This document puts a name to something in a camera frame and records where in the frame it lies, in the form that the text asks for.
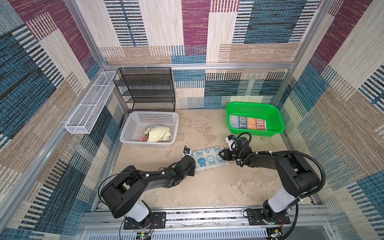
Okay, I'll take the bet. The aluminium front rail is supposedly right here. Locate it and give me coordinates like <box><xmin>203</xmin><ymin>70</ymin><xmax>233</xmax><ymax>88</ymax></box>
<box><xmin>75</xmin><ymin>205</ymin><xmax>340</xmax><ymax>240</ymax></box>

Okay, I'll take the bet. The pale green teal towel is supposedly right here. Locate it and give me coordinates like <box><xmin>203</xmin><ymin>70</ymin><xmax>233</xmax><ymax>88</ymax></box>
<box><xmin>144</xmin><ymin>125</ymin><xmax>172</xmax><ymax>143</ymax></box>

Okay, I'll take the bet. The blue bunny pattern towel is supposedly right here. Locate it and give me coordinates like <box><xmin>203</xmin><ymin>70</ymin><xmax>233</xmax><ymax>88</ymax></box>
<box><xmin>190</xmin><ymin>146</ymin><xmax>230</xmax><ymax>172</ymax></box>

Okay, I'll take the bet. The green plastic basket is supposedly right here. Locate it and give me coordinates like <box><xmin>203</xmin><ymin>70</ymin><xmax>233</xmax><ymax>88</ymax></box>
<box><xmin>226</xmin><ymin>102</ymin><xmax>285</xmax><ymax>137</ymax></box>

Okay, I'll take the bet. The black corrugated cable conduit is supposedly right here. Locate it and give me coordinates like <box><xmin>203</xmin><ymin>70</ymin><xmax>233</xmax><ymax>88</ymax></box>
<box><xmin>235</xmin><ymin>131</ymin><xmax>327</xmax><ymax>240</ymax></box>

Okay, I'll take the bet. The white wire mesh tray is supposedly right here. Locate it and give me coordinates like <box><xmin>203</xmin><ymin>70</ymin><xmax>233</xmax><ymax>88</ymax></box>
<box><xmin>65</xmin><ymin>71</ymin><xmax>117</xmax><ymax>135</ymax></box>

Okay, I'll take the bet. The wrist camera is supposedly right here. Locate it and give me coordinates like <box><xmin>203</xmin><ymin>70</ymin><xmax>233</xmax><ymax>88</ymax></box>
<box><xmin>183</xmin><ymin>146</ymin><xmax>191</xmax><ymax>156</ymax></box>
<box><xmin>226</xmin><ymin>135</ymin><xmax>237</xmax><ymax>151</ymax></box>

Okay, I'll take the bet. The black wire shelf rack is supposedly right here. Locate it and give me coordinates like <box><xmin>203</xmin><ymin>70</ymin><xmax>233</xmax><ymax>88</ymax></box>
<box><xmin>114</xmin><ymin>67</ymin><xmax>176</xmax><ymax>113</ymax></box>

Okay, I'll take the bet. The white plastic laundry basket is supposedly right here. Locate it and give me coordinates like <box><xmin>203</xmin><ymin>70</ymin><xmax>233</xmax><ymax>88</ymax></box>
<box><xmin>120</xmin><ymin>111</ymin><xmax>179</xmax><ymax>147</ymax></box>

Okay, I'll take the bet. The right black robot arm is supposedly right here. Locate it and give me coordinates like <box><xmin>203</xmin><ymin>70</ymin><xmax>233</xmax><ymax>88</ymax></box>
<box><xmin>219</xmin><ymin>135</ymin><xmax>326</xmax><ymax>225</ymax></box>

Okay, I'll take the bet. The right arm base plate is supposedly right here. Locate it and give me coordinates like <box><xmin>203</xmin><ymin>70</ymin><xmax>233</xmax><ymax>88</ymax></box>
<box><xmin>243</xmin><ymin>208</ymin><xmax>291</xmax><ymax>226</ymax></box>

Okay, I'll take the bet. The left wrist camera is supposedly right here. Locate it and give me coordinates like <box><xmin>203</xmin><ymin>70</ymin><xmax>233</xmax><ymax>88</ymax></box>
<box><xmin>183</xmin><ymin>146</ymin><xmax>191</xmax><ymax>156</ymax></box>

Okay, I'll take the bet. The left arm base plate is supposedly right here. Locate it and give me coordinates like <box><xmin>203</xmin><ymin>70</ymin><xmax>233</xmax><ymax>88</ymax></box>
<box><xmin>123</xmin><ymin>212</ymin><xmax>167</xmax><ymax>230</ymax></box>

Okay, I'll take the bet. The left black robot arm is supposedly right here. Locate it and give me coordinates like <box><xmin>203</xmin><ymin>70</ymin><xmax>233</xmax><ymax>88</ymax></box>
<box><xmin>101</xmin><ymin>155</ymin><xmax>196</xmax><ymax>223</ymax></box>

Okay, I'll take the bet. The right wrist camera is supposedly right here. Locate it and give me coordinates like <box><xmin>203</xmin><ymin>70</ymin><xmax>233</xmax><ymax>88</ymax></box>
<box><xmin>226</xmin><ymin>135</ymin><xmax>237</xmax><ymax>151</ymax></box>

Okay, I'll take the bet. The orange blue lettered towel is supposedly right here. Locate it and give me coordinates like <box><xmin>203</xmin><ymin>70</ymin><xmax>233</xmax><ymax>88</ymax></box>
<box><xmin>229</xmin><ymin>115</ymin><xmax>267</xmax><ymax>131</ymax></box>

